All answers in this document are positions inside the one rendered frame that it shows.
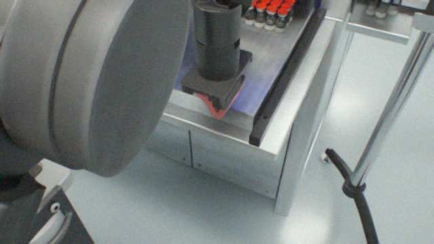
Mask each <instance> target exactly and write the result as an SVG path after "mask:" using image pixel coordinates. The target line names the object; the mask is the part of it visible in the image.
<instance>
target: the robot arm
mask: <svg viewBox="0 0 434 244"><path fill-rule="evenodd" d="M254 1H255V0H193V19H194V31H195V53H196V63H195V64H194V65H193V66H192V68H191V69H190V70H189V72H188V73H187V74H186V75H185V76H184V79H183V80H182V81H181V82H180V86H181V91H182V92H184V93H187V94H190V95H193V93H194V92H195V93H196V95H197V96H198V97H200V98H201V100H202V101H203V102H204V103H205V105H206V106H207V107H208V109H209V110H210V112H211V113H212V115H213V116H214V117H217V118H220V119H222V118H223V116H224V115H225V113H226V112H227V110H228V109H229V107H230V106H231V104H232V103H233V101H234V100H235V98H236V96H237V94H238V93H239V92H240V91H241V89H242V87H243V86H244V84H245V75H244V74H242V73H243V72H244V70H245V69H246V67H247V66H248V64H249V63H250V62H252V52H249V51H246V50H244V49H240V48H239V43H241V17H242V16H244V15H245V14H246V13H247V11H248V10H249V8H251V6H252V5H253V3H254ZM190 12H191V0H0V244H25V243H26V240H27V238H28V235H29V232H30V231H31V228H32V225H33V222H34V220H35V217H36V215H37V212H38V209H39V206H40V204H41V202H42V199H43V196H44V194H45V192H46V189H47V187H46V186H44V185H42V184H40V183H38V182H37V181H36V180H35V178H34V177H33V176H32V175H31V174H30V173H29V172H28V171H29V170H30V169H31V168H33V167H34V166H35V165H36V164H38V163H39V162H40V161H41V160H43V159H47V160H49V161H52V162H54V163H57V164H59V165H62V166H64V167H67V168H69V169H76V170H78V169H86V170H87V171H89V172H91V173H93V174H96V175H99V176H102V177H103V178H109V177H113V176H116V175H117V174H119V173H121V172H122V171H123V170H124V169H125V168H127V167H129V165H130V164H131V163H132V162H133V160H134V159H135V158H136V157H137V156H138V155H139V154H140V152H141V151H142V149H143V148H144V147H145V145H146V143H147V141H148V140H149V138H150V136H151V135H152V133H153V131H154V130H155V129H156V127H157V125H158V123H159V121H160V118H161V117H162V114H163V112H164V110H165V108H166V106H167V103H168V101H169V99H170V96H171V93H172V90H173V88H174V84H175V82H176V81H177V78H178V74H179V71H180V67H181V64H182V60H183V57H184V51H185V47H186V42H187V37H188V32H189V22H190Z"/></svg>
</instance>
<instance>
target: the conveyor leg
mask: <svg viewBox="0 0 434 244"><path fill-rule="evenodd" d="M415 30H418V31H420V33H419V35H418V37H417V39H416V41H415V43H414V45H413V47H412V50H411V52H410V54H409V56H408V59H407V60H406V63H405V64H404V66H403V68H402V71H401V73H400V75H399V77H398V79H397V81H396V83H395V85H394V87H393V90H392V92H391V95H390V96H389V99H388V100H387V103H386V104H385V106H384V109H383V111H382V113H381V115H380V117H379V120H378V122H377V124H376V126H375V128H374V131H373V132H372V135H371V136H370V139H369V140H368V143H367V145H366V148H365V149H364V150H363V152H362V154H361V156H360V158H359V160H358V162H357V165H356V167H355V170H354V172H353V174H352V176H351V178H350V180H349V184H350V185H351V186H352V187H353V188H361V187H362V185H363V183H364V182H365V180H366V178H367V176H368V174H370V171H371V169H372V167H373V166H374V164H375V162H376V160H377V158H378V156H379V154H380V152H381V150H382V149H383V147H384V144H385V142H386V141H387V139H388V137H389V135H390V133H391V132H392V130H393V128H394V126H395V124H396V122H397V120H398V118H399V116H400V114H401V112H402V110H403V108H404V107H405V105H406V103H407V101H408V100H409V98H410V96H411V94H412V92H413V91H414V88H415V86H416V85H417V83H418V82H419V80H420V78H421V76H422V74H423V73H424V71H425V68H426V67H427V65H428V63H429V61H430V59H431V58H432V56H433V54H434V32H430V31H427V30H421V29H418V28H415Z"/></svg>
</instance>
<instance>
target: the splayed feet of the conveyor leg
mask: <svg viewBox="0 0 434 244"><path fill-rule="evenodd" d="M320 159H321V161H322V162H324V163H333V164H335V166H336V168H337V169H338V171H339V172H340V173H341V175H342V177H343V178H344V183H343V185H342V191H343V193H344V194H345V195H346V196H347V197H348V198H351V199H353V200H354V202H355V205H356V207H357V210H358V213H359V217H360V220H361V224H362V227H363V232H364V235H365V238H366V242H367V244H379V242H378V237H377V234H376V230H375V227H374V223H373V220H372V216H371V213H370V210H369V207H368V204H367V202H366V198H365V197H364V194H363V192H364V190H365V189H366V183H365V182H364V183H363V185H362V187H361V188H353V187H352V186H351V185H350V184H349V180H350V178H351V176H352V174H353V172H352V171H351V170H350V167H349V166H348V165H347V163H346V162H345V161H344V160H343V159H342V158H341V156H340V155H339V154H338V153H337V152H336V151H335V150H334V149H333V148H330V147H329V148H327V149H326V150H325V152H323V153H321V155H320Z"/></svg>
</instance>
